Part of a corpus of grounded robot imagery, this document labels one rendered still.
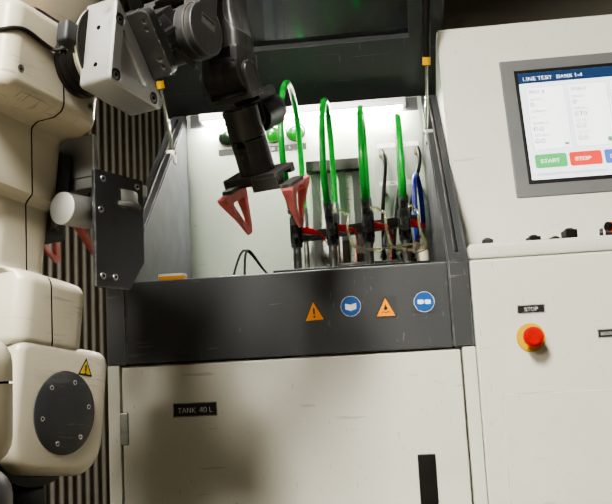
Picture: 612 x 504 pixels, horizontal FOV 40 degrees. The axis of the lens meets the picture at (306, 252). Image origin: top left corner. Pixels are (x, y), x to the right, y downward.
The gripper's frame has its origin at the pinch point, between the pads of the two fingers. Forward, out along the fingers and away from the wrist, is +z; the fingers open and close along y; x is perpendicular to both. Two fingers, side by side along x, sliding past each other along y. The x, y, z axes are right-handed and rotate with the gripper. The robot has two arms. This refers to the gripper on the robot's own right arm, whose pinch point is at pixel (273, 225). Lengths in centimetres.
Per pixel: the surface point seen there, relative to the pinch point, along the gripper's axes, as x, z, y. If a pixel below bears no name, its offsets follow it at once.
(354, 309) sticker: -18.7, 23.7, -0.5
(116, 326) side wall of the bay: -2.7, 16.1, 42.1
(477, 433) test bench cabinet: -15, 49, -20
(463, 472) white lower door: -11, 54, -17
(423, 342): -19.9, 31.9, -11.9
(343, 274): -21.2, 17.4, 1.0
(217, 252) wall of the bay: -60, 21, 55
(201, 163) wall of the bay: -70, -1, 58
